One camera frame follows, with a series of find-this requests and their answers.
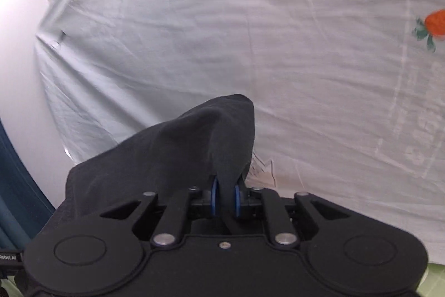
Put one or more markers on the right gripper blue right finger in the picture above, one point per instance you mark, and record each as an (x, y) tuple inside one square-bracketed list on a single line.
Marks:
[(240, 198)]

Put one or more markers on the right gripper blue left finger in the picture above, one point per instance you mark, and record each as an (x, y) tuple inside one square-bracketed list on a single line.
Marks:
[(211, 195)]

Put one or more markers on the black trousers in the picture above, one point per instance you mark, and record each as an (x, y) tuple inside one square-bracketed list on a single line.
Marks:
[(212, 139)]

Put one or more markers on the white carrot print sheet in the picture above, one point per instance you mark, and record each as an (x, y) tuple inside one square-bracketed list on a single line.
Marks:
[(348, 94)]

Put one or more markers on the teal curtain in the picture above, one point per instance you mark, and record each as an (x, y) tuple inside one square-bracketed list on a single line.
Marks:
[(24, 209)]

